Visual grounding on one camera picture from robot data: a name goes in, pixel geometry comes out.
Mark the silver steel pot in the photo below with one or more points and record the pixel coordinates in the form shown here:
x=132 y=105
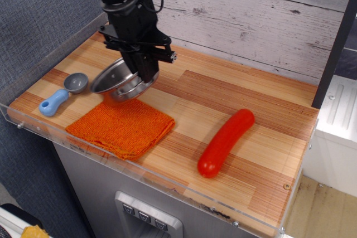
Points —
x=117 y=84

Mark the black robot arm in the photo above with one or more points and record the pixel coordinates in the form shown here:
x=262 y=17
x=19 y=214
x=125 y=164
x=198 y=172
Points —
x=132 y=30

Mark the orange knitted cloth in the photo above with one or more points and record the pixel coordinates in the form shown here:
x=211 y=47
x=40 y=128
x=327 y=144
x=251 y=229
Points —
x=128 y=130

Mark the white side cabinet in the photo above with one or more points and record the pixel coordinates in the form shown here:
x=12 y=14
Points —
x=331 y=155

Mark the red toy sausage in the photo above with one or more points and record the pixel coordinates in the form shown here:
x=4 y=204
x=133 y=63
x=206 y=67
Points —
x=215 y=154

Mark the silver dispenser button panel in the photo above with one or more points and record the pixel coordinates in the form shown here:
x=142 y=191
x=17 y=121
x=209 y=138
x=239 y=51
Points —
x=139 y=219

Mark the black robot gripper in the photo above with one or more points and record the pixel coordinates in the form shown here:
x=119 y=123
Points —
x=134 y=29

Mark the dark right upright post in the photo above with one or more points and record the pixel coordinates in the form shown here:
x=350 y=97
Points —
x=337 y=48

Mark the grey toy fridge cabinet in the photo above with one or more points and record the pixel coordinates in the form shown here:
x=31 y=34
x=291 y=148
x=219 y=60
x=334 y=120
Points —
x=95 y=184

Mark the yellow tape piece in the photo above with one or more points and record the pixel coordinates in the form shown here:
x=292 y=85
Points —
x=34 y=232

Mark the blue grey ice cream scoop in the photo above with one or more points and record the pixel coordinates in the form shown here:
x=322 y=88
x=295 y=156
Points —
x=75 y=83

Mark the clear acrylic table guard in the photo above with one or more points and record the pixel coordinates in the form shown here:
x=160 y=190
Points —
x=229 y=168

